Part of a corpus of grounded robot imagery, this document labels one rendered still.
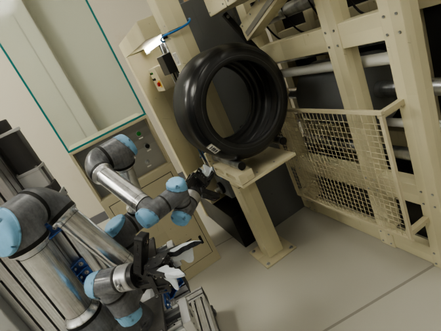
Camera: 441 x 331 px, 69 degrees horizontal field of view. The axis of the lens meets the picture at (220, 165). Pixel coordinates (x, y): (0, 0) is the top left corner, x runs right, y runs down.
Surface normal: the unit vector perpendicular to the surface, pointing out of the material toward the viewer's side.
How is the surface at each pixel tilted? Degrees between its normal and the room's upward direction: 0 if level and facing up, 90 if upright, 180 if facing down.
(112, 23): 90
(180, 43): 90
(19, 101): 90
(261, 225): 90
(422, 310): 0
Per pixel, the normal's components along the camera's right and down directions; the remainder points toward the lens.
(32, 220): 0.93, -0.28
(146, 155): 0.40, 0.18
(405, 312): -0.39, -0.85
